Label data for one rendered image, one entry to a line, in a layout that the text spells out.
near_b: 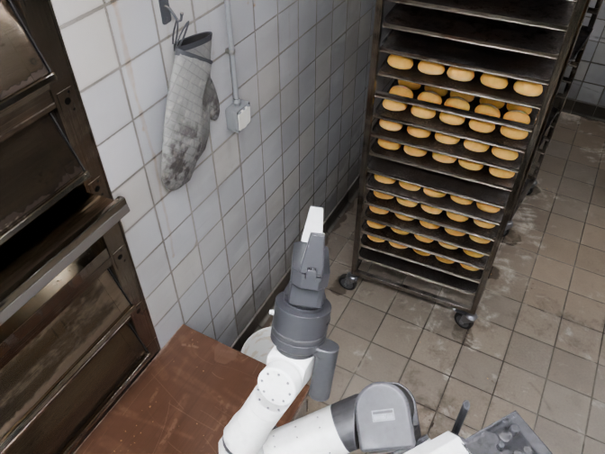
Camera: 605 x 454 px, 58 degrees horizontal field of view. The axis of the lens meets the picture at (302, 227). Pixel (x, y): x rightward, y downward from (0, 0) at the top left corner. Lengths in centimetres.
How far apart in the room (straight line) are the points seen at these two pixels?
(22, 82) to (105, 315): 76
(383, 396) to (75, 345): 98
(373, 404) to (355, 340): 179
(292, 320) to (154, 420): 121
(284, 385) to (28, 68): 82
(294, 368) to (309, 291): 14
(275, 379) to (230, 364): 117
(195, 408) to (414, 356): 121
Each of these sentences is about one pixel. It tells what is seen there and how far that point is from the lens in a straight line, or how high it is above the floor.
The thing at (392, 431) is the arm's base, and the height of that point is 139.
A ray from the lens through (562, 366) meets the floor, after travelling 297.
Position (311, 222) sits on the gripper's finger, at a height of 170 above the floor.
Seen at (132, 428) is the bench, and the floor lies 58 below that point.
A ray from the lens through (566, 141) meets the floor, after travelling 440.
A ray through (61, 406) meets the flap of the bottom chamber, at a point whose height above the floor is 79.
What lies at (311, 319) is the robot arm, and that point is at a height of 163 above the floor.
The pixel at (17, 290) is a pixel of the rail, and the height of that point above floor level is 143.
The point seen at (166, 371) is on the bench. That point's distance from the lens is 206.
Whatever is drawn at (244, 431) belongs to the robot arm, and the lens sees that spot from 101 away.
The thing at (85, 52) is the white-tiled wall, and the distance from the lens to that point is 140.
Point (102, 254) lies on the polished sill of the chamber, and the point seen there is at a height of 117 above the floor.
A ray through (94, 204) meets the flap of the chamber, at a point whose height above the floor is 140.
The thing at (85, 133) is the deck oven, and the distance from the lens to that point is 145.
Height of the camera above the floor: 230
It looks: 44 degrees down
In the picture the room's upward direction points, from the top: straight up
